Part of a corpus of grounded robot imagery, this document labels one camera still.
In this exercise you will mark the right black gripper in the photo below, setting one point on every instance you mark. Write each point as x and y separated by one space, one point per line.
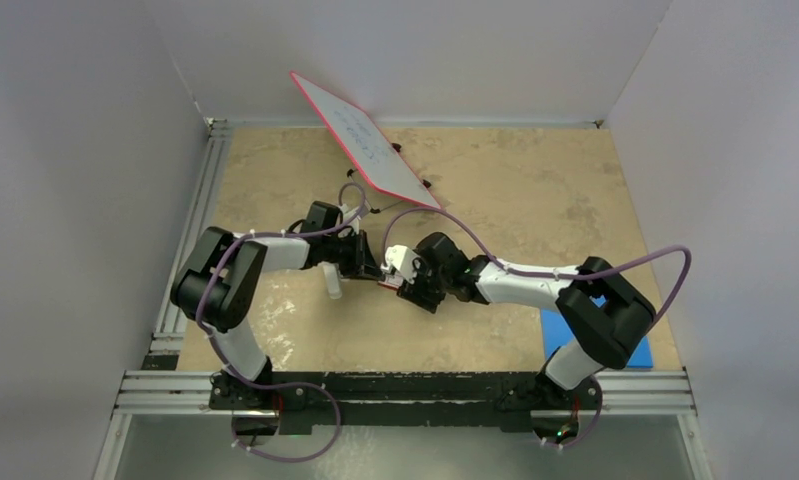
415 291

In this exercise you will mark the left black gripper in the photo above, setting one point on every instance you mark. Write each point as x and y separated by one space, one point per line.
361 263

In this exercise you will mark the white stapler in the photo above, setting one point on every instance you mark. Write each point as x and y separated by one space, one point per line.
332 280

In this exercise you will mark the red white staples box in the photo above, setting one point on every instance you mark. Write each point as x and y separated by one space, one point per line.
391 281

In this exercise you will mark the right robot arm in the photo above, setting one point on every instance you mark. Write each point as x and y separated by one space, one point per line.
540 288

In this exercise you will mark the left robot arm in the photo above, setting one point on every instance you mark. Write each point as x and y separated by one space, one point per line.
215 286

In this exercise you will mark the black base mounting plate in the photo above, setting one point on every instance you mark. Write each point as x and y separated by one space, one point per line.
511 401

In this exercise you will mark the red framed whiteboard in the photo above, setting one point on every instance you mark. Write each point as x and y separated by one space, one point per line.
375 158

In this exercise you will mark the blue foam pad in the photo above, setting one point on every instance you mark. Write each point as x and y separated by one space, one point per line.
611 331

